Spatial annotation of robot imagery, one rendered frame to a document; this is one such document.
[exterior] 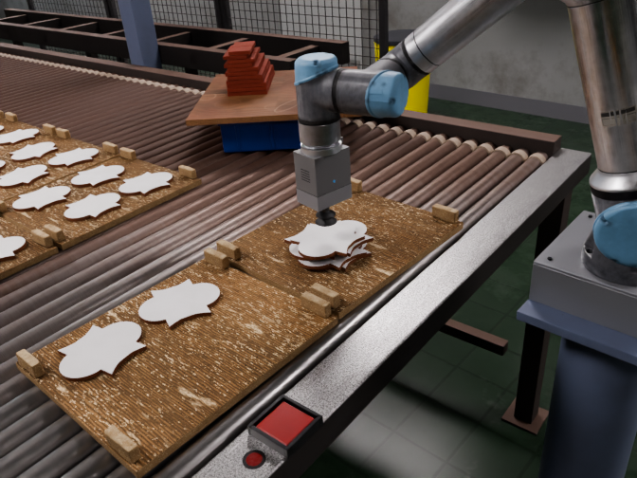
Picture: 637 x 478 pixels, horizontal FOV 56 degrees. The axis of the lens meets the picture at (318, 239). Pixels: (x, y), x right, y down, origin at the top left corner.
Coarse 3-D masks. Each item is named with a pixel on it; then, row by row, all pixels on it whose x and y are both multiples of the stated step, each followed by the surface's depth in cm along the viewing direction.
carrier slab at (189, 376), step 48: (240, 288) 113; (144, 336) 103; (192, 336) 102; (240, 336) 101; (288, 336) 100; (48, 384) 94; (96, 384) 93; (144, 384) 92; (192, 384) 92; (240, 384) 91; (96, 432) 84; (144, 432) 84; (192, 432) 84
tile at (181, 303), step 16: (176, 288) 113; (192, 288) 113; (208, 288) 113; (144, 304) 109; (160, 304) 109; (176, 304) 109; (192, 304) 108; (208, 304) 108; (144, 320) 106; (160, 320) 105; (176, 320) 105
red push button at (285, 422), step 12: (276, 408) 87; (288, 408) 87; (264, 420) 85; (276, 420) 85; (288, 420) 85; (300, 420) 85; (312, 420) 85; (276, 432) 83; (288, 432) 83; (288, 444) 81
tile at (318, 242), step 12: (312, 228) 124; (324, 228) 123; (336, 228) 123; (348, 228) 123; (300, 240) 119; (312, 240) 119; (324, 240) 119; (336, 240) 118; (348, 240) 118; (360, 240) 119; (300, 252) 115; (312, 252) 115; (324, 252) 115; (336, 252) 115
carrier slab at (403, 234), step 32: (352, 192) 147; (288, 224) 135; (384, 224) 132; (416, 224) 131; (448, 224) 130; (256, 256) 123; (288, 256) 122; (384, 256) 120; (416, 256) 119; (288, 288) 113; (352, 288) 111
